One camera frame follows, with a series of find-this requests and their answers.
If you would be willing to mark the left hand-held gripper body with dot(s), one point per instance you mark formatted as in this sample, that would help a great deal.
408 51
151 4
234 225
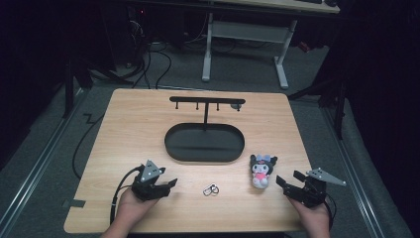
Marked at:
150 185

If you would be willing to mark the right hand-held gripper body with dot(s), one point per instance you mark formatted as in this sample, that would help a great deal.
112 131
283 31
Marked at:
312 190

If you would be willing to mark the person's right hand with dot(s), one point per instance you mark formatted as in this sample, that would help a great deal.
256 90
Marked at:
313 216

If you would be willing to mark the person's left hand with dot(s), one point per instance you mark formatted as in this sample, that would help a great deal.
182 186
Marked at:
132 207

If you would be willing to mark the black key rack with tray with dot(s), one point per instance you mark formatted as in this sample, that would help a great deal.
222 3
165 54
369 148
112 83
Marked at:
204 132

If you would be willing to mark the grey tape patch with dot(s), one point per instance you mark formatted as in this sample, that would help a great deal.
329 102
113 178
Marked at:
74 203

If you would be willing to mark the black metal stand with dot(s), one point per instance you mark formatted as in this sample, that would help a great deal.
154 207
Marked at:
333 95
77 79

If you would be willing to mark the white-legged wooden desk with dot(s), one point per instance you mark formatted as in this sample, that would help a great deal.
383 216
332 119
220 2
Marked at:
251 33

